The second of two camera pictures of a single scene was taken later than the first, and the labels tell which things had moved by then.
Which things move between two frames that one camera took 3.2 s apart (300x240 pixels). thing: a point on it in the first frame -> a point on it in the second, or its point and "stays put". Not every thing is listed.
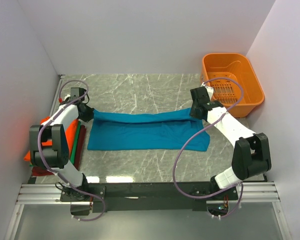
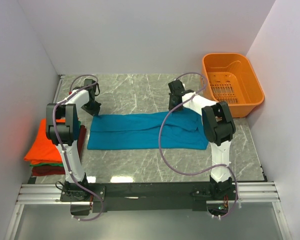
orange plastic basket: x=232 y=83 stays put
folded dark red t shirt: x=39 y=171 stays put
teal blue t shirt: x=177 y=130 stays put
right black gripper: x=192 y=112 -> x=170 y=106
